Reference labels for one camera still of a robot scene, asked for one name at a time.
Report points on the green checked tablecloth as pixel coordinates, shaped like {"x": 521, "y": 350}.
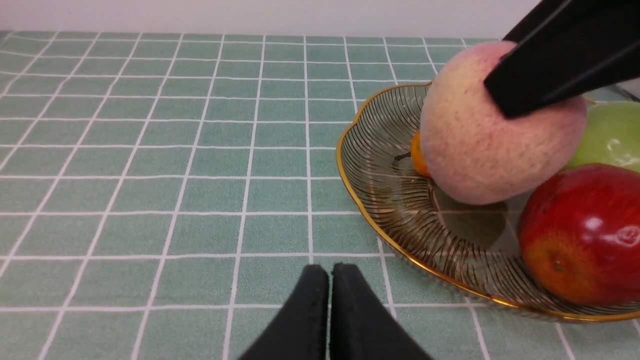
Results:
{"x": 161, "y": 193}

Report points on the pink peach with leaf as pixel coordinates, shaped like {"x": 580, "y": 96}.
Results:
{"x": 475, "y": 154}

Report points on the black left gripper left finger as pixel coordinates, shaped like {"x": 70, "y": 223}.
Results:
{"x": 299, "y": 329}

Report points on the gold-rimmed glass plate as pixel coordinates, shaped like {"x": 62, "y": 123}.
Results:
{"x": 470, "y": 249}

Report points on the red apple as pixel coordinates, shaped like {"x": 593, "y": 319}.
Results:
{"x": 579, "y": 235}

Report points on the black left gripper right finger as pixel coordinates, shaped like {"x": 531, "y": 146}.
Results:
{"x": 360, "y": 326}

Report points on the green apple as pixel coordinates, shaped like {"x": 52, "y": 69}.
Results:
{"x": 612, "y": 136}

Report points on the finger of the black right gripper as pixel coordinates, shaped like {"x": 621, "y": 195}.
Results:
{"x": 532, "y": 76}
{"x": 550, "y": 21}

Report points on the small orange fruit on plate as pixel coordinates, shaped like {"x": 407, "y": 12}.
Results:
{"x": 416, "y": 156}

